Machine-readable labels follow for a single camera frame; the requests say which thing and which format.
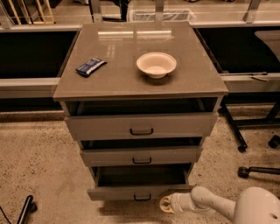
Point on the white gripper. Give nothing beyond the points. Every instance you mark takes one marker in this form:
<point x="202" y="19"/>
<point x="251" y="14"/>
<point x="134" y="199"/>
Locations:
<point x="176" y="201"/>

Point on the grey bottom drawer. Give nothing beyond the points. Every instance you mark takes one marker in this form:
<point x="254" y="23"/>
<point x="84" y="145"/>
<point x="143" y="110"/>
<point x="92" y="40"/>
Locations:
<point x="139" y="182"/>

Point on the grey drawer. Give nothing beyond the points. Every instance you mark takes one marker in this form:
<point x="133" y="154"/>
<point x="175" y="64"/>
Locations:
<point x="140" y="119"/>
<point x="139" y="182"/>
<point x="147" y="151"/>

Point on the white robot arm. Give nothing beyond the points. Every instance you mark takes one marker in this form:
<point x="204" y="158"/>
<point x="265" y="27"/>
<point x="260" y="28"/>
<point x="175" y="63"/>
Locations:
<point x="254" y="205"/>

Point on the grey middle drawer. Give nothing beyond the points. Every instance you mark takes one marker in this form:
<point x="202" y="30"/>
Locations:
<point x="147" y="151"/>

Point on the grey top drawer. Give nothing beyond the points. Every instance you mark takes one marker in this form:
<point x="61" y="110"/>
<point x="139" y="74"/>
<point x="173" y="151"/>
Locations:
<point x="140" y="119"/>

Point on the grey drawer cabinet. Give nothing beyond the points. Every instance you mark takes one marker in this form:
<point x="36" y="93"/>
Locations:
<point x="120" y="45"/>

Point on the black chair leg with caster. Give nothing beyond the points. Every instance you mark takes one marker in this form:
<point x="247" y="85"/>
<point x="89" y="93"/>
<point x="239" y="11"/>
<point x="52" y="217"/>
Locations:
<point x="243" y="172"/>

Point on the black caster wheel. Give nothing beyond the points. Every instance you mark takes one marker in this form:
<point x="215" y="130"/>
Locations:
<point x="274" y="141"/>

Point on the black stand leg left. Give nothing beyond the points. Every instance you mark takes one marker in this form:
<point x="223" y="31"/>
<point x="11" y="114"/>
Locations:
<point x="29" y="207"/>

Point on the white paper bowl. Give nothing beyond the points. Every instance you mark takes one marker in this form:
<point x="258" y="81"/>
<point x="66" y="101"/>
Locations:
<point x="156" y="64"/>

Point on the blue snack packet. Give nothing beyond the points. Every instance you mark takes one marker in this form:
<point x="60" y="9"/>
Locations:
<point x="89" y="67"/>

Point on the black table leg frame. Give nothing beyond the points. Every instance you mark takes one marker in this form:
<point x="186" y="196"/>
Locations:
<point x="269" y="119"/>

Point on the white wire basket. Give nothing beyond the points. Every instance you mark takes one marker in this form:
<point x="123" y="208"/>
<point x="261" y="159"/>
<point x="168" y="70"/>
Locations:
<point x="166" y="15"/>

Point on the wooden frame rack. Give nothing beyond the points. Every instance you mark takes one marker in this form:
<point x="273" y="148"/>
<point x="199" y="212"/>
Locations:
<point x="29" y="12"/>

